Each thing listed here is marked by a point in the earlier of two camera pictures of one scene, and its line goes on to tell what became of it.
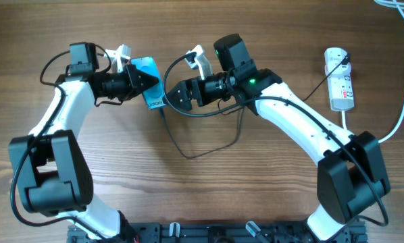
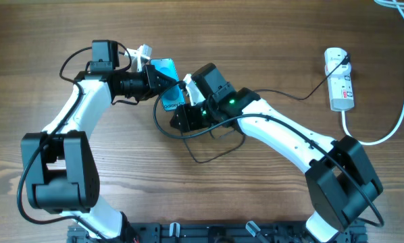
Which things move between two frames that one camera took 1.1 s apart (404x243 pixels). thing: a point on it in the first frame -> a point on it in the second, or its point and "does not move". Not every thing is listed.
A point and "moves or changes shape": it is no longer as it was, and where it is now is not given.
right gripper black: (185, 88) -> (187, 119)
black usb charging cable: (346, 59) -> (303, 98)
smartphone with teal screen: (153, 96) moves or changes shape
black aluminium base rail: (219, 232) does not move
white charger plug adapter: (342, 69) does not move
